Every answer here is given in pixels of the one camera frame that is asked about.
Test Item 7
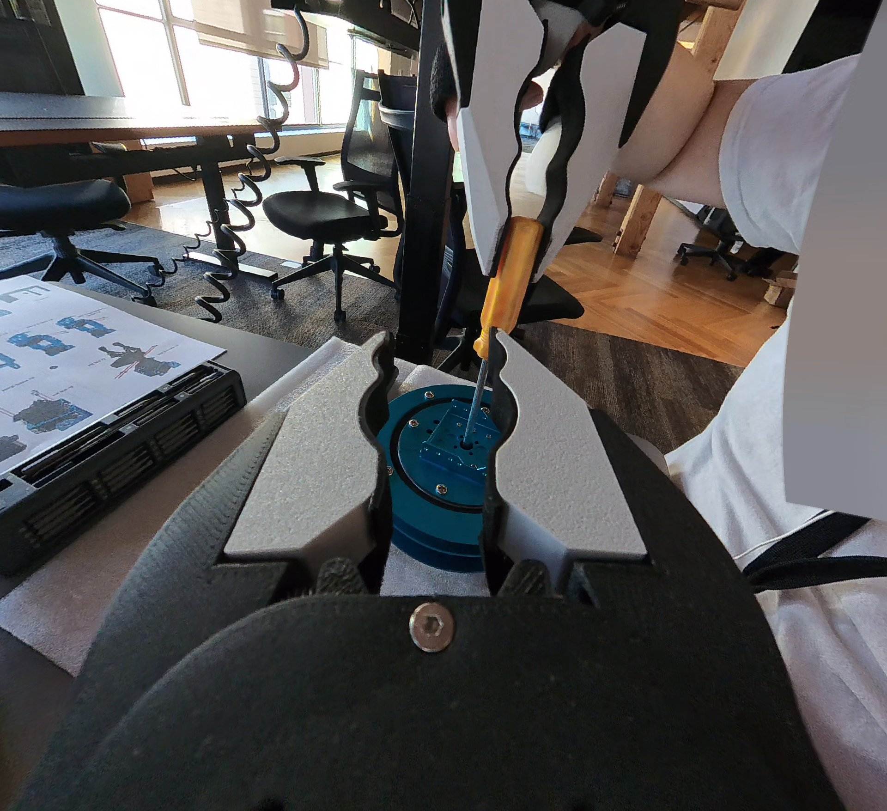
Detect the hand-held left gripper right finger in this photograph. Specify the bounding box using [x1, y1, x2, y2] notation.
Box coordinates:
[481, 329, 652, 596]

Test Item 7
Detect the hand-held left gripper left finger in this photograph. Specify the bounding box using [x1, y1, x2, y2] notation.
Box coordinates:
[222, 331, 399, 596]

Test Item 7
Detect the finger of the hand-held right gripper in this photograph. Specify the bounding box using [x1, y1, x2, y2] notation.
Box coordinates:
[456, 0, 548, 280]
[534, 19, 650, 285]

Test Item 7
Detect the orange handle screwdriver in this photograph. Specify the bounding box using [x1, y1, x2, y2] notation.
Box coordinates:
[459, 215, 546, 451]

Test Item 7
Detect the blue round metal base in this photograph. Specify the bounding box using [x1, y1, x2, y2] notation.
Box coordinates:
[376, 383, 501, 574]

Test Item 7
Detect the person's right forearm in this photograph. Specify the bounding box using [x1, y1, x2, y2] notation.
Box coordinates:
[610, 45, 730, 210]

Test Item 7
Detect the black office chair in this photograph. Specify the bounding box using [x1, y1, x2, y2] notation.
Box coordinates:
[262, 69, 404, 325]
[0, 179, 164, 307]
[675, 207, 749, 282]
[377, 71, 604, 374]

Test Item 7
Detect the black vented tray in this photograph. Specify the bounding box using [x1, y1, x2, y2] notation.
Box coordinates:
[0, 360, 248, 578]

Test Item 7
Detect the person's white shirt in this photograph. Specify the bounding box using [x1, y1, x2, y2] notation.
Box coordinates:
[662, 54, 887, 811]

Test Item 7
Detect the white cloth mat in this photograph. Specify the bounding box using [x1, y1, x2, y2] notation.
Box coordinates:
[0, 333, 500, 679]

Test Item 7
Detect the printed instruction manual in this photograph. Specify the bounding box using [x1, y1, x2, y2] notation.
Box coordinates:
[0, 275, 230, 479]

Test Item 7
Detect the large window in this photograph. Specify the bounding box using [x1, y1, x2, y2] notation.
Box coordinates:
[69, 0, 389, 133]

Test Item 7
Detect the wooden top office table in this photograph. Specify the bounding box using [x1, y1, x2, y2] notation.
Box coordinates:
[0, 93, 292, 285]

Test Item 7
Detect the black cabinet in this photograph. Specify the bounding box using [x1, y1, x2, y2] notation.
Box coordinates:
[0, 0, 87, 98]

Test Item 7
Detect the blue metal bracket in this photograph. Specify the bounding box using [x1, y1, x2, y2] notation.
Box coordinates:
[418, 399, 498, 488]

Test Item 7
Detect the black coiled cable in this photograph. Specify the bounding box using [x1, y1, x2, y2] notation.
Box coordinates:
[156, 6, 310, 325]

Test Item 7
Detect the black strap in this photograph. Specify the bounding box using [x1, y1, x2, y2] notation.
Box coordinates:
[741, 509, 875, 594]

